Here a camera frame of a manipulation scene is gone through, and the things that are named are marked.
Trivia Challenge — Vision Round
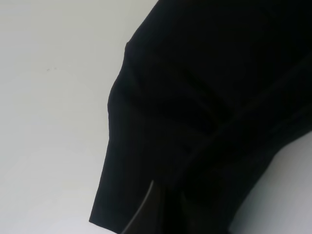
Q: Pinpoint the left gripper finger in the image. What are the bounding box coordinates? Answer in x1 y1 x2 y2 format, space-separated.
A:
121 181 166 234

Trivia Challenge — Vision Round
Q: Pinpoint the black printed t-shirt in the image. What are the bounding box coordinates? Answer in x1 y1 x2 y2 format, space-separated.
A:
89 0 312 234

